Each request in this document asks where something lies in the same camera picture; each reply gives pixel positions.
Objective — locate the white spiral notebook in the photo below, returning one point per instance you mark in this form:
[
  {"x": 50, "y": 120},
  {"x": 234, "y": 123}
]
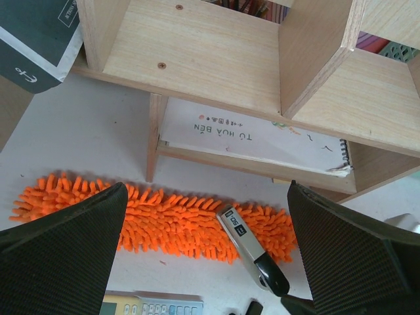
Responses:
[{"x": 194, "y": 126}]

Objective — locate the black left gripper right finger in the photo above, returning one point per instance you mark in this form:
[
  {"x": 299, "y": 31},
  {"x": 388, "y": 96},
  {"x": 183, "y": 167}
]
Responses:
[{"x": 354, "y": 264}]

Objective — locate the black white magazine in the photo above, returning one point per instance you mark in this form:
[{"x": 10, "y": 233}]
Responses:
[{"x": 40, "y": 40}]

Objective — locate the grey black stapler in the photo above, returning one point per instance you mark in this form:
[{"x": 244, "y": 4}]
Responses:
[{"x": 259, "y": 264}]

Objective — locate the orange microfiber duster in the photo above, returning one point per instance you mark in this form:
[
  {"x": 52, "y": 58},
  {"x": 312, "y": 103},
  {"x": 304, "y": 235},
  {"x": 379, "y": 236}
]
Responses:
[{"x": 176, "y": 224}]

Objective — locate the wooden bookshelf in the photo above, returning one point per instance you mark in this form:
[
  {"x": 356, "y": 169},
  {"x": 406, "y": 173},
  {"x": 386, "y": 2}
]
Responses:
[{"x": 305, "y": 72}]

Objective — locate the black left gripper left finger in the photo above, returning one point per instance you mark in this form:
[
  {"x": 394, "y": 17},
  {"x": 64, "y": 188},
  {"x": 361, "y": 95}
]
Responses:
[{"x": 61, "y": 263}]

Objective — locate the mint green desk organizer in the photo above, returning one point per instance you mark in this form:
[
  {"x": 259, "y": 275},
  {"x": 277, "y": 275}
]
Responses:
[{"x": 398, "y": 51}]

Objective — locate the yellow calculator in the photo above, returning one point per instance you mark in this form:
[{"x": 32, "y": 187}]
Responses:
[{"x": 150, "y": 303}]

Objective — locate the black plastic clip piece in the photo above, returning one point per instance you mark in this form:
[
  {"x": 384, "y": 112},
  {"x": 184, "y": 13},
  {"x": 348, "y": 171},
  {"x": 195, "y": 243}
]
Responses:
[{"x": 254, "y": 308}]

